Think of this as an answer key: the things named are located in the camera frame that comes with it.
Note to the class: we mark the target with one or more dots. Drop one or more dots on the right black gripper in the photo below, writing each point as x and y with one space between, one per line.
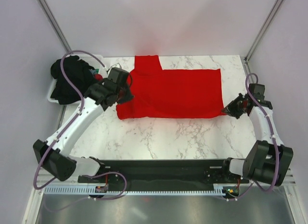
230 109

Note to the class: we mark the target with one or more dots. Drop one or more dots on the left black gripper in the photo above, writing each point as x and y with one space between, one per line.
129 96

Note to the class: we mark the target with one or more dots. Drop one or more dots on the white plastic basket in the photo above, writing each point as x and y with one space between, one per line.
80 70

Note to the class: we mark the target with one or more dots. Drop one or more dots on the red t shirt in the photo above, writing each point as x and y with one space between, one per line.
172 93

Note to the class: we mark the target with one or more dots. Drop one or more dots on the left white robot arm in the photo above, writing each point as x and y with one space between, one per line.
53 155

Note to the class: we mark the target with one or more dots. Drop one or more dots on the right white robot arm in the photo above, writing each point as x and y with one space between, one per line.
269 159

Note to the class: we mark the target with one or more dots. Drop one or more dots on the red cloth in basket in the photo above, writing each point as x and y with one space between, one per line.
98 77

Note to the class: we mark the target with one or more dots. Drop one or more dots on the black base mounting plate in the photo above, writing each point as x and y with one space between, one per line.
162 174

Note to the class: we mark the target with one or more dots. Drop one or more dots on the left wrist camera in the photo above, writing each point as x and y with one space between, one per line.
118 65

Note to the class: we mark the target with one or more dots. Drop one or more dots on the white slotted cable duct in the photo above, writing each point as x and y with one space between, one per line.
91 189

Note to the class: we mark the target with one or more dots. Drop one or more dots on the right aluminium frame post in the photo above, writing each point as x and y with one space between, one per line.
265 26

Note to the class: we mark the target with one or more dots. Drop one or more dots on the aluminium frame post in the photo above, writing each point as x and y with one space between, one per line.
54 24
265 26

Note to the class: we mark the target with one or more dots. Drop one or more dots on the left aluminium frame post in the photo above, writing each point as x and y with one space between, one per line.
54 24

